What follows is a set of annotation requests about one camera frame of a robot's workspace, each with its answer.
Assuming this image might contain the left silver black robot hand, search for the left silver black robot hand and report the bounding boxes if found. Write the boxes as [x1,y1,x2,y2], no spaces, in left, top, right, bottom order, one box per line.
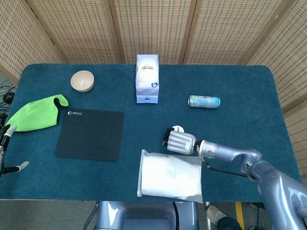
[0,124,30,178]

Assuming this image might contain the woven bamboo folding screen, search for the woven bamboo folding screen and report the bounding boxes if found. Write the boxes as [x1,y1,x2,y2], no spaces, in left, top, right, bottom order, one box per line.
[0,0,307,179]

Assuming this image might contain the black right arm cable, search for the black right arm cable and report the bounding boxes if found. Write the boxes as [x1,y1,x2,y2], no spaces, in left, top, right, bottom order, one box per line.
[203,160,253,179]

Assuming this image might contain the yellow floor tape strip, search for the yellow floor tape strip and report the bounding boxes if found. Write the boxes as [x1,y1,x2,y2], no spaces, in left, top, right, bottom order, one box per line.
[235,202,246,230]

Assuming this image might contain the black mouse pad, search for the black mouse pad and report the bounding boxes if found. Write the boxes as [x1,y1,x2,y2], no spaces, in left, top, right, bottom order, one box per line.
[55,109,125,162]

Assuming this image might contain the light blue drink can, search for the light blue drink can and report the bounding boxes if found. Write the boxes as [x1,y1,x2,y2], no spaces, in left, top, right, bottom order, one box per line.
[187,95,221,109]

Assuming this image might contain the beige bowl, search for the beige bowl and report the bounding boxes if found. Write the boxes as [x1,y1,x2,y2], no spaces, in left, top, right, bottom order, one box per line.
[70,70,95,93]

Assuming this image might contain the grey-blue robot torso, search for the grey-blue robot torso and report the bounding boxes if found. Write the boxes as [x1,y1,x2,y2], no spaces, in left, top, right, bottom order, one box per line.
[95,200,200,230]

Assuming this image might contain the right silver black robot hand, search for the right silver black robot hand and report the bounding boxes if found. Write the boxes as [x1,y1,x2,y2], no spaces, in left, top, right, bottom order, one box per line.
[163,126,198,155]

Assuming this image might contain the person's grey shoe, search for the person's grey shoe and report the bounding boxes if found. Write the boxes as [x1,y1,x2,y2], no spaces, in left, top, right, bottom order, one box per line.
[205,205,228,225]

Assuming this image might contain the green cloth with black trim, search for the green cloth with black trim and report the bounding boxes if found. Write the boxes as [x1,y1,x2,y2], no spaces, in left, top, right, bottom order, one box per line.
[6,94,70,132]

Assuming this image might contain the pale lavender paper bag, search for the pale lavender paper bag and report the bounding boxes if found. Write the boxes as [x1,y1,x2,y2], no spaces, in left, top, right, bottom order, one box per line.
[135,54,160,104]

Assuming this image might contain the person's blue jeans leg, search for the person's blue jeans leg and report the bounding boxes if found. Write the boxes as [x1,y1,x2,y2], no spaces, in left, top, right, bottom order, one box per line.
[216,216,243,230]

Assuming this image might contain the teal table mat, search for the teal table mat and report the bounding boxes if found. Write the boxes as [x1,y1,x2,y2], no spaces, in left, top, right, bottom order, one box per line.
[0,63,302,203]

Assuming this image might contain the black floor cables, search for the black floor cables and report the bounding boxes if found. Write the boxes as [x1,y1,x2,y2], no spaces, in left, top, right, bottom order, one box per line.
[0,80,17,130]

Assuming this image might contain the white frosted plastic zip bag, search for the white frosted plastic zip bag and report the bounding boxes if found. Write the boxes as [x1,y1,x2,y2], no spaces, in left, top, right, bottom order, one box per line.
[137,149,204,204]

